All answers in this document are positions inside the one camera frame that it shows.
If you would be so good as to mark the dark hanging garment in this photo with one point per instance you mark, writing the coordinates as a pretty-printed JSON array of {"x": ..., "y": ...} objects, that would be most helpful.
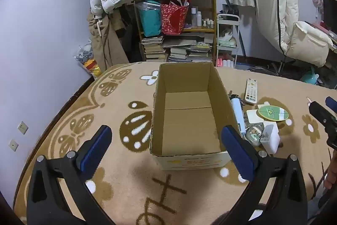
[{"x": 126, "y": 30}]

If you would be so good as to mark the black head key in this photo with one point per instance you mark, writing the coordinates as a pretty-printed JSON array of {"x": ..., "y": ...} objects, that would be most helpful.
[{"x": 308, "y": 100}]

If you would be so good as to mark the wall socket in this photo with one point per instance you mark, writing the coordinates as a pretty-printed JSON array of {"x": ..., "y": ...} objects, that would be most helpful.
[
  {"x": 13, "y": 145},
  {"x": 23, "y": 128}
]

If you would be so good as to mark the teal bag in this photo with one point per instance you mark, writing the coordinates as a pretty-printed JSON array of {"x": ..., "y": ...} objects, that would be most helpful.
[{"x": 150, "y": 20}]

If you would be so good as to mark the light blue cylinder case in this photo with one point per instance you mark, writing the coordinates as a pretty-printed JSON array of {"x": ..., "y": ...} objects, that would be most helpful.
[{"x": 237, "y": 114}]

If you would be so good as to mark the red gift bag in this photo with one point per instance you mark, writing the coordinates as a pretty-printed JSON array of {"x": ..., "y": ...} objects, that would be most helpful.
[{"x": 172, "y": 18}]

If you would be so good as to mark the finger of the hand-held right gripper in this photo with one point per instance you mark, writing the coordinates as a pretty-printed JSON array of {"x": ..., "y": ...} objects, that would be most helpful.
[
  {"x": 331, "y": 103},
  {"x": 320, "y": 112}
]

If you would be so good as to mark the teal plastic toy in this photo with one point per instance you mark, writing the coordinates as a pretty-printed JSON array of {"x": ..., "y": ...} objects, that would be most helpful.
[{"x": 310, "y": 78}]

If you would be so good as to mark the group of cosmetic bottles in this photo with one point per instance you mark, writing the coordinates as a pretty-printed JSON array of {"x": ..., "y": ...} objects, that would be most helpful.
[{"x": 198, "y": 18}]

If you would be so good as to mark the cardboard box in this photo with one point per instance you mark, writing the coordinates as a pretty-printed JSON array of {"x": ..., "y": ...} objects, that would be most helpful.
[{"x": 184, "y": 122}]

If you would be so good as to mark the beige hanging coat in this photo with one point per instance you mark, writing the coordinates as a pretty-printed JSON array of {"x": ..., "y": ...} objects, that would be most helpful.
[{"x": 105, "y": 40}]

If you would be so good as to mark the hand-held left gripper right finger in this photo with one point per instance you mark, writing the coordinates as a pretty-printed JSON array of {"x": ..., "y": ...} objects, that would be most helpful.
[{"x": 237, "y": 153}]

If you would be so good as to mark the white remote control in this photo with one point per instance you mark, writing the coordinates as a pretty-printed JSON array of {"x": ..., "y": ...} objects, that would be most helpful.
[{"x": 251, "y": 92}]

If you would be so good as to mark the white power adapter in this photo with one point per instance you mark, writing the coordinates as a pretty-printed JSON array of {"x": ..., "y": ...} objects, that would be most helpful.
[{"x": 271, "y": 139}]

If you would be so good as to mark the cream padded chair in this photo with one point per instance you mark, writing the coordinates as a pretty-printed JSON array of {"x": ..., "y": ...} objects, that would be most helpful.
[{"x": 289, "y": 3}]

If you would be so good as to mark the pile of books and papers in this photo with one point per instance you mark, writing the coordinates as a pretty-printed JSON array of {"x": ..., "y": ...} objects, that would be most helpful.
[{"x": 189, "y": 52}]

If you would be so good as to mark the white metal cart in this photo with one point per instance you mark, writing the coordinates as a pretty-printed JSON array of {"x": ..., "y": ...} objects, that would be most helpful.
[{"x": 227, "y": 17}]

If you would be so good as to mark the cartoon print earbuds case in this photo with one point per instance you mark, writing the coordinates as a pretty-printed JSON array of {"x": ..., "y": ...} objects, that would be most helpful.
[{"x": 254, "y": 134}]

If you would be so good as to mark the pink and white bottles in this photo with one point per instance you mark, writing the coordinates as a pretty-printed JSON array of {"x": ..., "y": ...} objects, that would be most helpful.
[{"x": 223, "y": 63}]

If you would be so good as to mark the round green coaster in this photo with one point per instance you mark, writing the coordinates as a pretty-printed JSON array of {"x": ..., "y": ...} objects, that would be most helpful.
[{"x": 273, "y": 112}]

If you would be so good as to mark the person's right hand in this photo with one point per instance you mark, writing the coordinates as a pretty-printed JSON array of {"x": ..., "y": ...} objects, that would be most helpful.
[{"x": 330, "y": 175}]

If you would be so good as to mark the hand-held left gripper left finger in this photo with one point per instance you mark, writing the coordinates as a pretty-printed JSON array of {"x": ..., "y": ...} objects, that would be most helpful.
[{"x": 96, "y": 151}]

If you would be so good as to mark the plastic bag of snacks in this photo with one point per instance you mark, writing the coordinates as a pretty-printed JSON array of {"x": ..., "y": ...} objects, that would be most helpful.
[{"x": 87, "y": 56}]

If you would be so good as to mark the black monitor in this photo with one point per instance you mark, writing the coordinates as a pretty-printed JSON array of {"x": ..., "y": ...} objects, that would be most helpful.
[{"x": 330, "y": 11}]

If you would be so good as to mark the key bunch with charm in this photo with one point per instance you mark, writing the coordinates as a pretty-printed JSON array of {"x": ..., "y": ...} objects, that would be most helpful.
[{"x": 233, "y": 95}]

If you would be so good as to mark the stack of old books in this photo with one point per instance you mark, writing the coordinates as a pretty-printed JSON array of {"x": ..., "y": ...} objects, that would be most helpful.
[{"x": 152, "y": 48}]

